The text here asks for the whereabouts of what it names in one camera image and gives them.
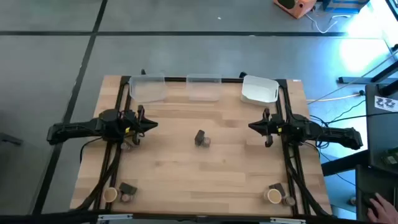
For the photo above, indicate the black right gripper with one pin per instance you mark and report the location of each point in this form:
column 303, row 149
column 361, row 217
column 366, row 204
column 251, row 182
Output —
column 275, row 126

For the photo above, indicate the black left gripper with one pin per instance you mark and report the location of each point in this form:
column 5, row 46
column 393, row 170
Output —
column 133, row 124

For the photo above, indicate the dark rectangular spice box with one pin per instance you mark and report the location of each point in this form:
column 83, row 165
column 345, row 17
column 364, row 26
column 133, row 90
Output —
column 278, row 187
column 199, row 137
column 127, row 188

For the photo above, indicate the beige-lidded cylindrical spice tube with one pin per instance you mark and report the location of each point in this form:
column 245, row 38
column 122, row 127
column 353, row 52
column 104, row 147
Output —
column 110, row 195
column 274, row 196

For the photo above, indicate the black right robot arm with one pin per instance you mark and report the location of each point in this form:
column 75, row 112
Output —
column 339, row 137

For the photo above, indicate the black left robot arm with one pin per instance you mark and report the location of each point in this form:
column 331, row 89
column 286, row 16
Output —
column 74, row 130

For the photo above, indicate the white plastic bin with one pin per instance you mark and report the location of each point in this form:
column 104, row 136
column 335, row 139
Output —
column 259, row 91

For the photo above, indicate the clear plastic bin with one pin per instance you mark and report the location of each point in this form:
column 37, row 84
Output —
column 203, row 87
column 147, row 88

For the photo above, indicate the black table clamp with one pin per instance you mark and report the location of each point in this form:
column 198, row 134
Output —
column 143, row 72
column 242, row 74

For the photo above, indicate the black desk leg beam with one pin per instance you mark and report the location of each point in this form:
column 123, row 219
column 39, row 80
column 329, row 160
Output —
column 342, row 165

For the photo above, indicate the black floor stand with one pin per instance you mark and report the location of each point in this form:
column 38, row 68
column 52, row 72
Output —
column 357, row 80

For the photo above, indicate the low black desk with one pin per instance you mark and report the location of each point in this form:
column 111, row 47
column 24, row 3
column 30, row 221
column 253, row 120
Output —
column 367, row 180

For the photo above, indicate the orange device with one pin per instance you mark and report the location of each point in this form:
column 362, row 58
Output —
column 300, row 11

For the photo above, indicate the white marker paper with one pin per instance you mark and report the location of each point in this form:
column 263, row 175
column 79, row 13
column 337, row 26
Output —
column 385, row 104

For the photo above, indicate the black computer mouse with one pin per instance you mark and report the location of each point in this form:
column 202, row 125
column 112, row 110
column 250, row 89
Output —
column 368, row 199

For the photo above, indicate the green circuit board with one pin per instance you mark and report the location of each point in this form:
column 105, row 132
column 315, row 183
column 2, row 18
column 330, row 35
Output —
column 391, row 158

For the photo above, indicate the black gantry crossbar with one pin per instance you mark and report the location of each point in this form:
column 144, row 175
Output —
column 46, row 217

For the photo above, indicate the grey floor object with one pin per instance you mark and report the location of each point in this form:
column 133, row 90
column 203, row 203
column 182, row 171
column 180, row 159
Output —
column 11, row 139

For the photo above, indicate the blue box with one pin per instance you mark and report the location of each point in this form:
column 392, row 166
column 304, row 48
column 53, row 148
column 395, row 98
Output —
column 345, row 5

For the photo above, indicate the person's hand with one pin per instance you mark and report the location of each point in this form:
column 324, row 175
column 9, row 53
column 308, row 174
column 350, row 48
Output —
column 385, row 211

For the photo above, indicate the black frame side rail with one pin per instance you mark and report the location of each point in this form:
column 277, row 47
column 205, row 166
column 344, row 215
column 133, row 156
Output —
column 281, row 105
column 114, row 174
column 121, row 93
column 289, row 105

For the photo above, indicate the black frame cross rail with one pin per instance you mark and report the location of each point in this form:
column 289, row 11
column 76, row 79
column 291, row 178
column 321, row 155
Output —
column 175, row 79

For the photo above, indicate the silver metal bracket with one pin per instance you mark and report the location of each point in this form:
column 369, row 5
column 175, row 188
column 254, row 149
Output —
column 115, row 217
column 287, row 221

